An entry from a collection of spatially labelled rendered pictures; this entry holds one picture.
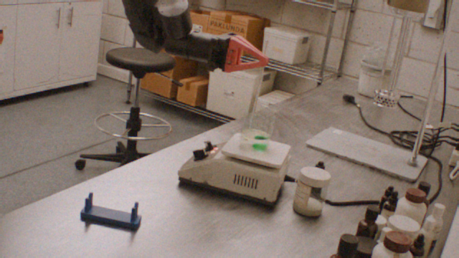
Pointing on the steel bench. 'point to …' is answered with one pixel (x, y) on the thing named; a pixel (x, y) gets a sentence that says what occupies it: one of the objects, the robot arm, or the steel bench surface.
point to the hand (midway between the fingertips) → (263, 61)
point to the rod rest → (122, 218)
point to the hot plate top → (270, 159)
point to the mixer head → (409, 8)
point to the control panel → (207, 156)
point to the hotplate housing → (238, 178)
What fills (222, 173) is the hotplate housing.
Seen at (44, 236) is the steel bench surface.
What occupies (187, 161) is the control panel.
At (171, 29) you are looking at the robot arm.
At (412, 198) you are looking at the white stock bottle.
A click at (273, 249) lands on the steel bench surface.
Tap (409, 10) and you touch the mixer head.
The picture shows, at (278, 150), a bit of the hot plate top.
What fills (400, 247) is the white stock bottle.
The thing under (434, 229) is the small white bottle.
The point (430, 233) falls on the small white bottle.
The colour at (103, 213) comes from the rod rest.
